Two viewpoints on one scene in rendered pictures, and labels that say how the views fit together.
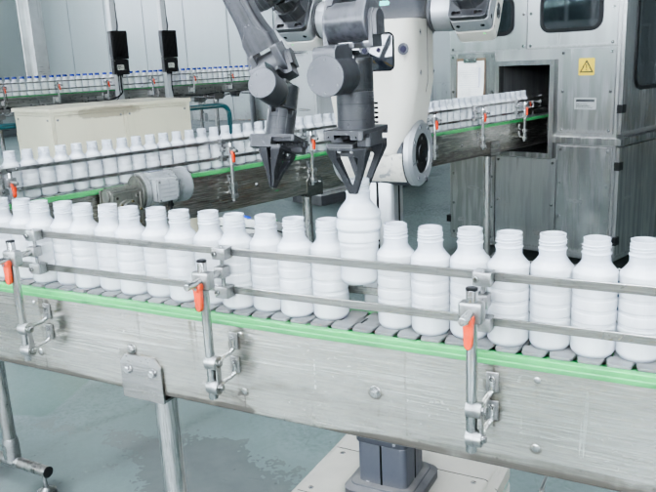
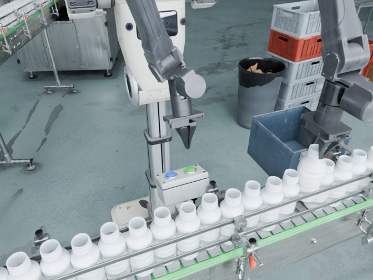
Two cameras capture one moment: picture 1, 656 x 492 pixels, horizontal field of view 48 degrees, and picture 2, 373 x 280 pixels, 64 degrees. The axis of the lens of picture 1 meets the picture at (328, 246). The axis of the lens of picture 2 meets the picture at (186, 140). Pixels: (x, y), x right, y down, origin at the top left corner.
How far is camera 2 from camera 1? 1.21 m
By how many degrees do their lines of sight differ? 49
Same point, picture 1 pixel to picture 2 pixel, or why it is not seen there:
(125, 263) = (146, 260)
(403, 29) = (182, 8)
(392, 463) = not seen: hidden behind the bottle
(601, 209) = (102, 45)
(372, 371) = (316, 234)
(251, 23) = (162, 34)
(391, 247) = (329, 175)
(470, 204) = (30, 52)
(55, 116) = not seen: outside the picture
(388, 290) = (324, 195)
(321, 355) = (292, 240)
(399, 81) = (180, 42)
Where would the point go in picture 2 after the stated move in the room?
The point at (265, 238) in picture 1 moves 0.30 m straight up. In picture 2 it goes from (258, 199) to (280, 90)
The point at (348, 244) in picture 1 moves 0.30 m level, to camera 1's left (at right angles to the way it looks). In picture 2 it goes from (315, 185) to (260, 265)
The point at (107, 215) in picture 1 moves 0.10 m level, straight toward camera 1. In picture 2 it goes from (116, 236) to (157, 253)
